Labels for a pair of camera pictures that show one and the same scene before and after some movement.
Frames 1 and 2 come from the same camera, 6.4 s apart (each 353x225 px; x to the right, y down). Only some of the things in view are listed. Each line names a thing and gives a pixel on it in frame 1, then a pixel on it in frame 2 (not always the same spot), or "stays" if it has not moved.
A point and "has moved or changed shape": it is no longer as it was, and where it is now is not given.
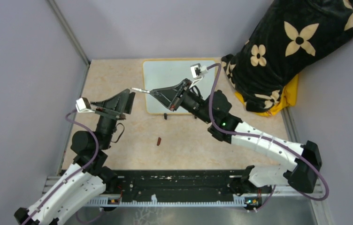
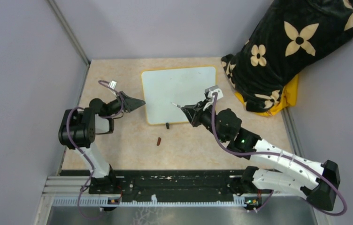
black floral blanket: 289,34 stays
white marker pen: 141,90 has moved or changed shape
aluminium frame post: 70,33 stays
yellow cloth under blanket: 287,99 stays
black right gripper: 169,96 to 190,110
